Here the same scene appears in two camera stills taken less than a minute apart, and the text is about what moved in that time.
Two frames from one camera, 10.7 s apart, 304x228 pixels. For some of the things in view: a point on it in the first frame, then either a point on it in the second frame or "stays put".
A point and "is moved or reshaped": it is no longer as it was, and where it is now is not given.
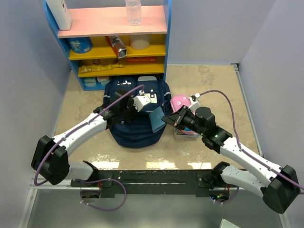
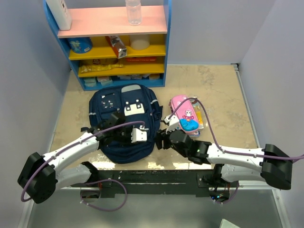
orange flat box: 141,59 stays put
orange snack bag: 118,46 stays put
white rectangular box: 61,14 stays put
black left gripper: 130,102 → 128,141
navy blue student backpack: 138,133 is moved or reshaped
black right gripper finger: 175,118 → 159,139
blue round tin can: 80,45 stays put
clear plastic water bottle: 134,12 stays put
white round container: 139,42 stays put
